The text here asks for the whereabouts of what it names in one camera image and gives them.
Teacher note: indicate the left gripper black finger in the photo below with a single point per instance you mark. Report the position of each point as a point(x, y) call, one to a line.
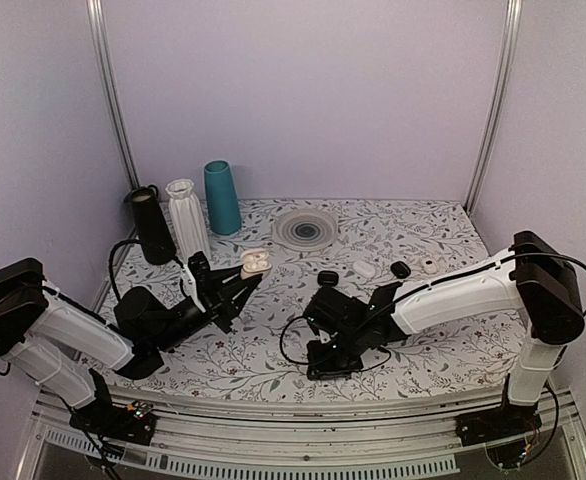
point(221, 276)
point(237, 292)

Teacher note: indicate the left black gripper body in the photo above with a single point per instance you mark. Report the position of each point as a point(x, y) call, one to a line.
point(215, 309)

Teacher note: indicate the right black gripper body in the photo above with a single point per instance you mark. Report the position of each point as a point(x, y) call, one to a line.
point(339, 363)

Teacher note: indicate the white earbuds charging case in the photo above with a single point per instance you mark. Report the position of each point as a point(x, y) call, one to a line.
point(255, 262)

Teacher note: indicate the black wireless earbud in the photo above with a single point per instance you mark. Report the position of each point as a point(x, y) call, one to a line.
point(327, 278)

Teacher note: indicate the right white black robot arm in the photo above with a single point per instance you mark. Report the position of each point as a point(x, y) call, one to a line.
point(529, 276)

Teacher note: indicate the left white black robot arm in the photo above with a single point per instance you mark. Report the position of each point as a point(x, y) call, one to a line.
point(35, 318)

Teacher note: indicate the small white earbud case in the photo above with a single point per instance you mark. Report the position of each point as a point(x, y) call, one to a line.
point(364, 269)

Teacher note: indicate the white ribbed vase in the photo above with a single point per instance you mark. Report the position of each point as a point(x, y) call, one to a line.
point(187, 218)

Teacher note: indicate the teal plastic cup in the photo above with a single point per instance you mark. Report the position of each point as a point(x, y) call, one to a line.
point(222, 202)

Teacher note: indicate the black cylindrical cup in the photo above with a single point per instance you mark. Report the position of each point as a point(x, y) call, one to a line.
point(156, 241)

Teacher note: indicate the floral patterned table mat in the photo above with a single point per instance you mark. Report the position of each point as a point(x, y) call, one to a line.
point(263, 359)

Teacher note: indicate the translucent round plate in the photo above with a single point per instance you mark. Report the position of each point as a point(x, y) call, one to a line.
point(306, 230)

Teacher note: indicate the white earbud with dark dot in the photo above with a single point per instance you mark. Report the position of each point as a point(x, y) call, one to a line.
point(429, 266)

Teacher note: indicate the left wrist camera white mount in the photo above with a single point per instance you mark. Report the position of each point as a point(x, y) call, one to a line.
point(195, 281)

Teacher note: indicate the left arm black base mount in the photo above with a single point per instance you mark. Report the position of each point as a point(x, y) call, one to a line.
point(133, 423)

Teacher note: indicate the aluminium front rail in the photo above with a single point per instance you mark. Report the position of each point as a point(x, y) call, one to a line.
point(390, 439)

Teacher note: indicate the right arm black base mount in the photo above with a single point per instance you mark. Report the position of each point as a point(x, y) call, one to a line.
point(503, 421)

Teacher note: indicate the left aluminium frame post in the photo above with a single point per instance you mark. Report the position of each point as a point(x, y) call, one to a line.
point(98, 31)

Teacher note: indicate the aluminium frame post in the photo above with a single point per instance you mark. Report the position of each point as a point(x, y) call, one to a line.
point(98, 31)
point(507, 53)

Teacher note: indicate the right aluminium frame post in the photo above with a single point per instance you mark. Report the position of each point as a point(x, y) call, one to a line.
point(507, 53)

